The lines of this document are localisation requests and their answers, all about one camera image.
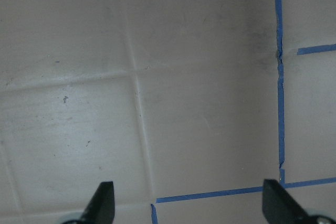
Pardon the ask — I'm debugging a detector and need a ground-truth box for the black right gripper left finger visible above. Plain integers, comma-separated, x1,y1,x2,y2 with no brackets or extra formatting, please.
81,182,115,224

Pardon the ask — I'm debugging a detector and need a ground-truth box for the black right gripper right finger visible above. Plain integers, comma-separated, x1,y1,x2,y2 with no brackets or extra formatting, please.
262,179,309,224

